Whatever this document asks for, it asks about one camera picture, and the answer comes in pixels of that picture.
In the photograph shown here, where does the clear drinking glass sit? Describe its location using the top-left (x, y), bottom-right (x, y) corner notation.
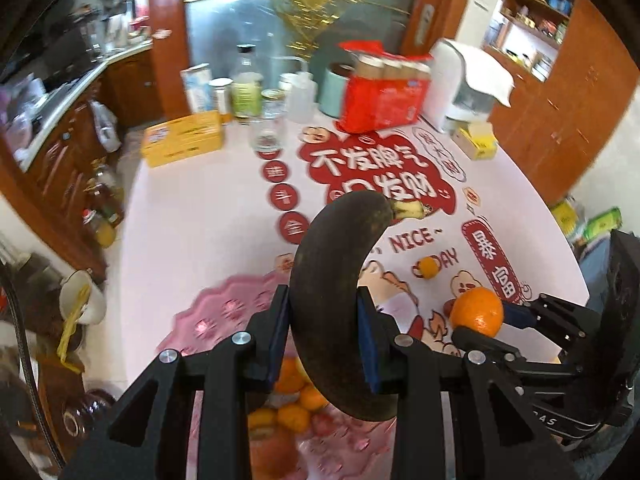
top-left (252, 117), bottom-right (288, 153)

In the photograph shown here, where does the orange liquid bottle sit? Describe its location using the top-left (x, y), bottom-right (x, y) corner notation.
top-left (82, 208), bottom-right (117, 248)

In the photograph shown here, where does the wooden cabinet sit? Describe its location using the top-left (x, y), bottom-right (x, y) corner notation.
top-left (487, 0), bottom-right (640, 201)

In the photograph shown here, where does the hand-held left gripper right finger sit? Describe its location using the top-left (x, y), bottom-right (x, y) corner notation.
top-left (356, 287), bottom-right (561, 480)

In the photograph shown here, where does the dark glass jar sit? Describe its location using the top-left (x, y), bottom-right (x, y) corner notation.
top-left (62, 390), bottom-right (117, 436)

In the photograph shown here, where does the pink fruit tray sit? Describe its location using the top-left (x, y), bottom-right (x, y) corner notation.
top-left (155, 270), bottom-right (401, 480)

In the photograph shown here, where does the white plastic bag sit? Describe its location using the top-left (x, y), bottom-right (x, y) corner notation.
top-left (90, 100), bottom-right (121, 153)

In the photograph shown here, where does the yellow tissue box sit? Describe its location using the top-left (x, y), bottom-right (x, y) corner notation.
top-left (454, 121), bottom-right (500, 161)

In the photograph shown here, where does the blue cloth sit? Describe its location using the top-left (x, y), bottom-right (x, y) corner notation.
top-left (580, 242), bottom-right (613, 311)

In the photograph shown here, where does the white appliance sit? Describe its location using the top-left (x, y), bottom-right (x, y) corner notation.
top-left (422, 37), bottom-right (516, 133)

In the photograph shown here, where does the white plastic squeeze bottle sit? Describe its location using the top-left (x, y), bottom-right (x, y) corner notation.
top-left (280, 57), bottom-right (318, 125)

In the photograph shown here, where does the green label glass bottle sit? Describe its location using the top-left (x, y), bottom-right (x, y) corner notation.
top-left (231, 45), bottom-right (264, 126)

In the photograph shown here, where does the cooking oil bottle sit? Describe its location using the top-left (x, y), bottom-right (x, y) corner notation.
top-left (87, 165), bottom-right (126, 226)

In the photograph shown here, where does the glass jar with gold lid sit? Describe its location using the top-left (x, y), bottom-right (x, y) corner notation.
top-left (260, 89), bottom-right (287, 121)

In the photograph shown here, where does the white and blue carton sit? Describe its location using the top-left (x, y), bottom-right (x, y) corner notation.
top-left (180, 63), bottom-right (213, 113)

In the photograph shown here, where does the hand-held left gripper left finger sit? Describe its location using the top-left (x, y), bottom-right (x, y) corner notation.
top-left (60, 285), bottom-right (291, 480)

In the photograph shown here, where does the wooden wall shelf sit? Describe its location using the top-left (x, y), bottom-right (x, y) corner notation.
top-left (482, 0), bottom-right (578, 81)

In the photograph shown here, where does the red apple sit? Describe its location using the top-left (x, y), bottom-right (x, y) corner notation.
top-left (250, 427), bottom-right (299, 480)

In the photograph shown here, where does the red package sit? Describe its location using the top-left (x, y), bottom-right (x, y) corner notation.
top-left (337, 42), bottom-right (433, 133)

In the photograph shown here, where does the flat yellow box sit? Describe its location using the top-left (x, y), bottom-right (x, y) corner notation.
top-left (140, 112), bottom-right (224, 168)

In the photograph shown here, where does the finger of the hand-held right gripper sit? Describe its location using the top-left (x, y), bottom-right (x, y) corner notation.
top-left (452, 326), bottom-right (581, 391)
top-left (500, 296), bottom-right (601, 356)

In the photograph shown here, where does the mint green canister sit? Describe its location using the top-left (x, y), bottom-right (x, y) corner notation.
top-left (318, 62), bottom-right (353, 118)

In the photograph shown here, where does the red and white printed tablecloth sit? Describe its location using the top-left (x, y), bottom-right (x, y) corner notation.
top-left (120, 110), bottom-right (591, 396)

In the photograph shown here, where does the dark overripe banana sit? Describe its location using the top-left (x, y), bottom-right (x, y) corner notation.
top-left (289, 192), bottom-right (436, 422)

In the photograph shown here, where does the kitchen counter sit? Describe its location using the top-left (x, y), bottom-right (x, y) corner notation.
top-left (0, 40), bottom-right (156, 171)

